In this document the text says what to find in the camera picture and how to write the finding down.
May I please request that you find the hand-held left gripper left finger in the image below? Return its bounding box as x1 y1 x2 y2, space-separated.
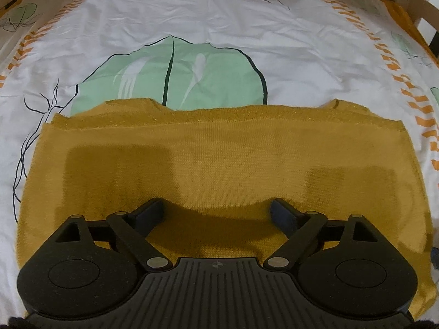
54 197 173 271

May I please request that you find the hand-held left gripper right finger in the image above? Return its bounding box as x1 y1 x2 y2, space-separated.
263 197 378 270

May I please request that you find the mustard yellow knit garment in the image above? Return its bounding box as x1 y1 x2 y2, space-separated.
15 98 434 319

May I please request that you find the white leaf print bed sheet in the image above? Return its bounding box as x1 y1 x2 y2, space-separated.
0 0 439 319

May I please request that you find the orange bed cloth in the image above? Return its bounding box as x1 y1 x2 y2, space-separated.
383 0 439 67

